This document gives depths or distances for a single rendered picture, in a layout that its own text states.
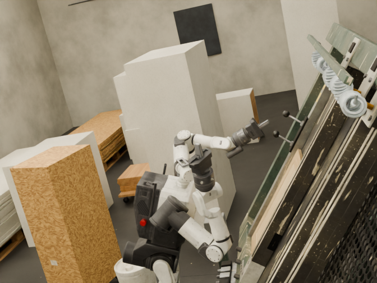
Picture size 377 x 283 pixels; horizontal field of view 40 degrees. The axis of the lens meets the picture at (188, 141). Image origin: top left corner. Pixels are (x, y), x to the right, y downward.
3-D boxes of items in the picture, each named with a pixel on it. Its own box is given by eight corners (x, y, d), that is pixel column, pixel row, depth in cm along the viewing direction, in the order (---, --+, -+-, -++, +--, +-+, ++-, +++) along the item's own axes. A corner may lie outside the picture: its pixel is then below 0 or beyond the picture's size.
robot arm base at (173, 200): (166, 237, 230) (146, 220, 231) (169, 233, 243) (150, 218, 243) (188, 211, 230) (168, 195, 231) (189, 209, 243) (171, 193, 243)
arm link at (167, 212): (173, 237, 229) (150, 217, 231) (175, 236, 238) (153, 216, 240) (189, 217, 229) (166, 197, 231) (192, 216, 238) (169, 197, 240)
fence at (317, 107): (254, 234, 290) (248, 231, 290) (335, 80, 259) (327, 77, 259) (254, 238, 285) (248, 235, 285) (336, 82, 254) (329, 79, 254)
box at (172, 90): (186, 197, 609) (151, 50, 564) (235, 191, 593) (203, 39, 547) (166, 233, 526) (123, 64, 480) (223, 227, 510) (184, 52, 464)
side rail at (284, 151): (264, 219, 313) (247, 211, 313) (352, 51, 278) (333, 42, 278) (264, 223, 308) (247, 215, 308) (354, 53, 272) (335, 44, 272)
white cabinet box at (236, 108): (225, 138, 812) (215, 94, 793) (261, 132, 796) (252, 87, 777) (220, 147, 771) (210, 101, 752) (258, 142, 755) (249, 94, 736)
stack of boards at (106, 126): (105, 133, 1036) (99, 112, 1024) (153, 126, 1007) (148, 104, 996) (46, 180, 808) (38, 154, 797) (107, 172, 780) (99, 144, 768)
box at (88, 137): (68, 208, 663) (46, 138, 639) (113, 202, 646) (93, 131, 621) (28, 247, 571) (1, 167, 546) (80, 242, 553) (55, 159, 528)
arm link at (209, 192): (200, 188, 213) (203, 209, 219) (221, 178, 217) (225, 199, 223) (187, 176, 222) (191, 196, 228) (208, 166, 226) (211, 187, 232)
